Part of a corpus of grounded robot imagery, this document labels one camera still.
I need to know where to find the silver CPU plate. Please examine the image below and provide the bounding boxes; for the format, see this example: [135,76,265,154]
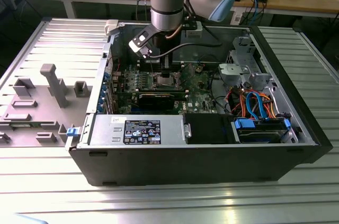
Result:
[158,75,175,86]

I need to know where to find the black RAM slot row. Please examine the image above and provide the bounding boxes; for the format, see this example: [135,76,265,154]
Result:
[139,60,185,73]

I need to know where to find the CPU socket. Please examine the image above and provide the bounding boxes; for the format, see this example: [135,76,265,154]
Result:
[149,71,182,89]

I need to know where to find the blue expansion slot clips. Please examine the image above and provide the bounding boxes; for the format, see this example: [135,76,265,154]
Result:
[95,71,111,115]

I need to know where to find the black graphics card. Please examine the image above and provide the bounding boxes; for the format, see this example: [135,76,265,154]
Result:
[137,93,175,111]

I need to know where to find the green motherboard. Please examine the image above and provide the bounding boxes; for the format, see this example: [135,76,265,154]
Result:
[110,61,220,115]

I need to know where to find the silver metal drive cage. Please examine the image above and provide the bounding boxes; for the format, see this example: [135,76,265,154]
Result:
[218,35,279,92]

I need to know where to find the black drive bay shroud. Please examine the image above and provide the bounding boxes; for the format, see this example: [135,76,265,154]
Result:
[185,114,234,145]

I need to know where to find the silver power supply unit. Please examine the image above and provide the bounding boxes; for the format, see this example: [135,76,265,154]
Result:
[88,114,186,147]

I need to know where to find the black PC case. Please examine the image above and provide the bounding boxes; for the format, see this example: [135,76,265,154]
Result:
[65,20,334,187]

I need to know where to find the hard disk in blue carrier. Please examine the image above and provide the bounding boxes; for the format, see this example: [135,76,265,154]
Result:
[231,118,292,144]

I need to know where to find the grey plastic parts rack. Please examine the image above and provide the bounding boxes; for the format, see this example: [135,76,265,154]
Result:
[0,64,92,148]

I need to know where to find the black camera cable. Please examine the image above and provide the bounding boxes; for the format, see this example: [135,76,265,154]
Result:
[147,42,222,59]

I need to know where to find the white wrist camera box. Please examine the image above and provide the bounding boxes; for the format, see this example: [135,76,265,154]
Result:
[185,21,204,39]
[129,26,154,59]

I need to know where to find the blue flat data wire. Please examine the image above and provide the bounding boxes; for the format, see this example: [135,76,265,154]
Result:
[245,90,271,121]

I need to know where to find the orange wire bundle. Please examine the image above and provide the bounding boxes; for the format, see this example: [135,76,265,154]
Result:
[226,86,278,119]

